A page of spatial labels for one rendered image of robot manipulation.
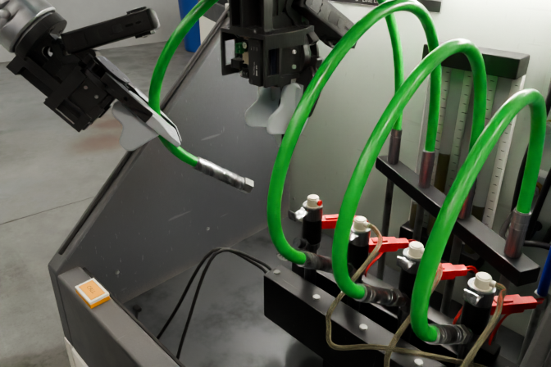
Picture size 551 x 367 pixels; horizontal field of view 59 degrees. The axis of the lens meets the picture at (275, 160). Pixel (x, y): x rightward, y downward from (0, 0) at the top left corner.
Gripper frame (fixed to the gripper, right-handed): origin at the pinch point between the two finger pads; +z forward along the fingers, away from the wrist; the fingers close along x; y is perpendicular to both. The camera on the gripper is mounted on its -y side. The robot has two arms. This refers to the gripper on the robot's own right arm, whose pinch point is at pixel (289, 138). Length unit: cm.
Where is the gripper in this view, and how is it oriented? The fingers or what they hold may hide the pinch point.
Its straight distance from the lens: 59.3
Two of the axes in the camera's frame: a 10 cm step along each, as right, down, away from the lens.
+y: -7.1, 3.0, -6.4
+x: 7.0, 3.0, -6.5
